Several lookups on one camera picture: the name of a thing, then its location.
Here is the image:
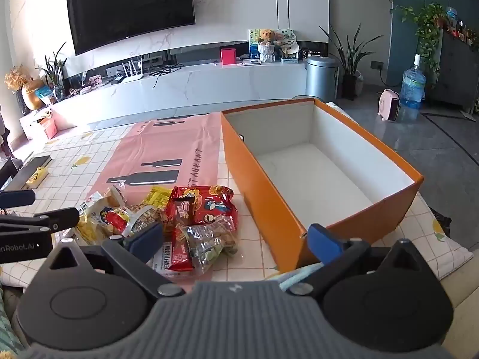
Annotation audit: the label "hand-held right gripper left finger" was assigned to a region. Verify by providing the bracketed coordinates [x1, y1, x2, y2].
[37, 222, 186, 299]

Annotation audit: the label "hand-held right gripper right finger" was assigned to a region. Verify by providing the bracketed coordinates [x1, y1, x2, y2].
[290, 223, 444, 300]

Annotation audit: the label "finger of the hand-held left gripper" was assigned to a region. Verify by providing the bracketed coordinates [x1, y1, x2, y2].
[0, 207, 80, 233]
[0, 189, 37, 209]

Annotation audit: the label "clear bread packet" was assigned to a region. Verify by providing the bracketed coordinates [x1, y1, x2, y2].
[123, 203, 170, 237]

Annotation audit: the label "white printed snack packet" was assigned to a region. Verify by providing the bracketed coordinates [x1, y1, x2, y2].
[149, 242, 177, 276]

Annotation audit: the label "yellow white red-label packet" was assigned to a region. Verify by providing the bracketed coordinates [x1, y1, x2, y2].
[76, 191, 130, 244]

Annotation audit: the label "red brown snack bar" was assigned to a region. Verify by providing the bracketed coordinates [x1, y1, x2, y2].
[169, 194, 196, 272]

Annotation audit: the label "yellow snack packet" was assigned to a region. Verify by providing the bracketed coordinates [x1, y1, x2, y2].
[144, 186, 175, 210]

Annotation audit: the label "clear packet with dark snack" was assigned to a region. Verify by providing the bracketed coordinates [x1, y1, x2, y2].
[180, 220, 239, 274]

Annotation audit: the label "red noodle snack packet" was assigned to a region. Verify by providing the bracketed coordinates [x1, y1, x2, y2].
[165, 185, 239, 235]

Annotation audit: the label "orange cardboard box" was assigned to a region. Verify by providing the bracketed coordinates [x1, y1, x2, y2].
[220, 97, 424, 274]

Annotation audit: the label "yellow book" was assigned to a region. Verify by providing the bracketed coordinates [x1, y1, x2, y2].
[25, 167, 49, 189]

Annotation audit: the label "black book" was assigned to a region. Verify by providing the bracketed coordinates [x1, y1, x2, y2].
[10, 155, 52, 188]

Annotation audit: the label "light blue cloth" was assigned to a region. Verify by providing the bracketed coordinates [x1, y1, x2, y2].
[278, 263, 323, 291]

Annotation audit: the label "checked lemon-print tablecloth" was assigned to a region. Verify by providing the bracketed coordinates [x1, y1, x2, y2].
[0, 99, 474, 290]

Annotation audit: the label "pink storage box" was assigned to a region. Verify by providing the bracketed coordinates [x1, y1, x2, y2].
[37, 116, 59, 140]

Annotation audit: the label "pink bottle-print mat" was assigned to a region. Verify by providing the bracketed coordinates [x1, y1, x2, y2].
[92, 111, 226, 211]

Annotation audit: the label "gold vase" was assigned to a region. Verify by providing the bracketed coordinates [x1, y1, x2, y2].
[21, 79, 45, 111]

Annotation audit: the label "dried yellow flowers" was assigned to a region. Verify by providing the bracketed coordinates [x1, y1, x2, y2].
[4, 65, 31, 91]

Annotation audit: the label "green plant in glass vase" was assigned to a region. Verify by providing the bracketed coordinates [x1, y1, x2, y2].
[35, 42, 68, 100]

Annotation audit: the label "pink small heater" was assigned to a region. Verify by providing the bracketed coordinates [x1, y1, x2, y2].
[379, 89, 401, 121]

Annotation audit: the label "white router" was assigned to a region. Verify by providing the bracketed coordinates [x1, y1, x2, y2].
[119, 56, 145, 83]

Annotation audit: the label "silver trash can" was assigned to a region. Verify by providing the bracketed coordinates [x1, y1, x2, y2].
[305, 55, 339, 102]

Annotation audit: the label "white marble television stand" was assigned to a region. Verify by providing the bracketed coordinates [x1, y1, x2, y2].
[50, 61, 308, 125]

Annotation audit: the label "blue water jug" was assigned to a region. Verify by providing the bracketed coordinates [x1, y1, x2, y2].
[400, 54, 427, 110]

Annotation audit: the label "long-leaf plant in black pot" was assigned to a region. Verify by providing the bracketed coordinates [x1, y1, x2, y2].
[319, 23, 384, 100]

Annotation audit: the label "teddy bear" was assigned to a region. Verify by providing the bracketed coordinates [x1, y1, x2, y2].
[257, 28, 278, 63]

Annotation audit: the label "round printed hand fan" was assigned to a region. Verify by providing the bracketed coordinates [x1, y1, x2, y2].
[275, 29, 299, 48]

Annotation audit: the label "dark grey cabinet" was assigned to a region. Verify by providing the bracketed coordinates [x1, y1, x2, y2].
[426, 26, 479, 110]

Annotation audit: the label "black flat television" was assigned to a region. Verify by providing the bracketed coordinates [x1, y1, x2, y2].
[66, 0, 197, 56]

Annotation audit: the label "trailing ivy plant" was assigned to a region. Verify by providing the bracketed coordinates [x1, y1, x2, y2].
[389, 3, 448, 72]

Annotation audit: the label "black cables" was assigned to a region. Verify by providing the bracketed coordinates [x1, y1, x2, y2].
[149, 63, 185, 89]

